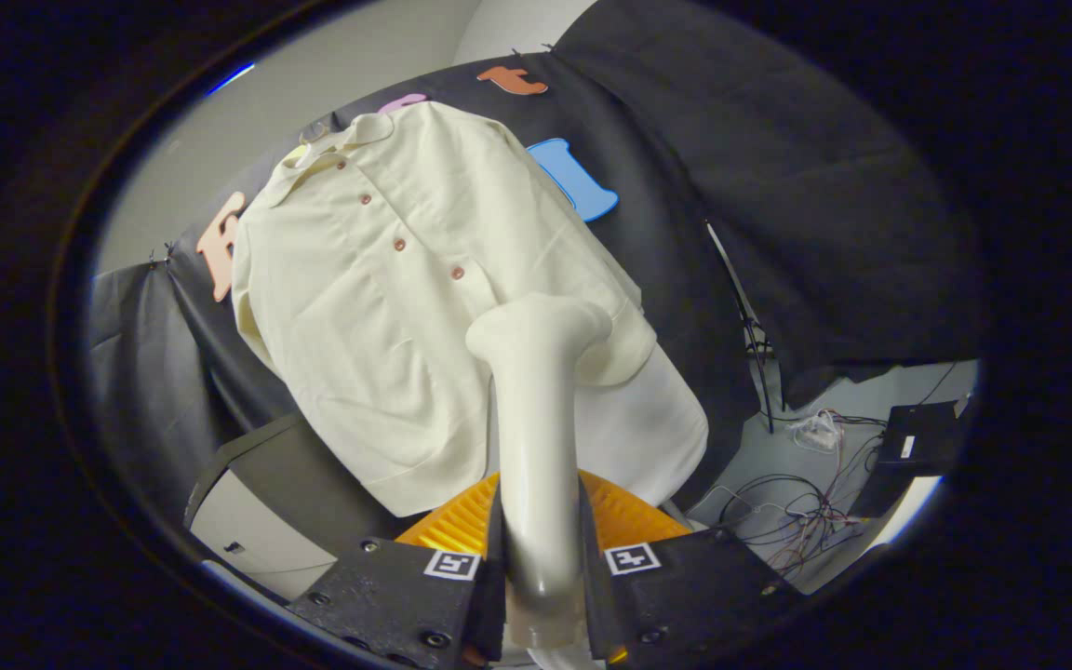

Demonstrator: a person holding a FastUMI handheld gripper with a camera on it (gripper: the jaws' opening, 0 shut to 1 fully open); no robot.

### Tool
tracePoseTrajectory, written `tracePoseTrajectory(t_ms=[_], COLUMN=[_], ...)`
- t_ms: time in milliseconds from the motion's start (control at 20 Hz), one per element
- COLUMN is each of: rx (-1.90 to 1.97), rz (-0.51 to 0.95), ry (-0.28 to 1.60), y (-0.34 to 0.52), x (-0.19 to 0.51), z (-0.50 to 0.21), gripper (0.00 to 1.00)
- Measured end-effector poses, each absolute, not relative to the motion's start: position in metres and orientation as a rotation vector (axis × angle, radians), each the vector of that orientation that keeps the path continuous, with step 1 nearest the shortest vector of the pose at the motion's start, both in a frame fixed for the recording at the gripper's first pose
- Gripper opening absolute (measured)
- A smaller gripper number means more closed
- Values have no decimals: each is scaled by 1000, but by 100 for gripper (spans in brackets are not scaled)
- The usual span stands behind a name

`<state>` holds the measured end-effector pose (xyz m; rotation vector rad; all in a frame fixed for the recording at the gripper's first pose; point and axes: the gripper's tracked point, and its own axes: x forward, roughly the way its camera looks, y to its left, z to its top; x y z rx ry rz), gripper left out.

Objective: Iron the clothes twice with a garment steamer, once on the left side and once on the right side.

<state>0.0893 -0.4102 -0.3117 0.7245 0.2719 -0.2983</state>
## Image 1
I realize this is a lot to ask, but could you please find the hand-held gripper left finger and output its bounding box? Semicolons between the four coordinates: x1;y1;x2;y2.
287;470;507;669

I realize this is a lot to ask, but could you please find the white cabinet with grey top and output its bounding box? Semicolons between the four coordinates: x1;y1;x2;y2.
184;412;430;601

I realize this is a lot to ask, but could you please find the white garment steamer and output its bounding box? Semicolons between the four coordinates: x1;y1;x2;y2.
465;293;613;670

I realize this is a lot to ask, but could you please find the black backdrop cloth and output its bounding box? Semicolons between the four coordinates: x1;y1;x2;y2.
89;0;984;494

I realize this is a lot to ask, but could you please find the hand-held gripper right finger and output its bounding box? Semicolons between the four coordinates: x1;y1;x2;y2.
577;470;802;666

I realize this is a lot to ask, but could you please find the tangle of thin cables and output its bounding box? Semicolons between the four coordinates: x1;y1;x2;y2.
713;409;881;578

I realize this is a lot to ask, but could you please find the cream button shirt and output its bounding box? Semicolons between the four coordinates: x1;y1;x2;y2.
231;100;658;518

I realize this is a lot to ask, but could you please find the thin black stand pole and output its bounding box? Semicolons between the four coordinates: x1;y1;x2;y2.
703;220;779;436

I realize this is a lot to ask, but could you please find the white ironing board pad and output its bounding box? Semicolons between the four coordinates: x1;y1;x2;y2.
576;344;710;508

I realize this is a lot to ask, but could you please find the black box device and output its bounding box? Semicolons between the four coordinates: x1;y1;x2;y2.
876;400;965;471

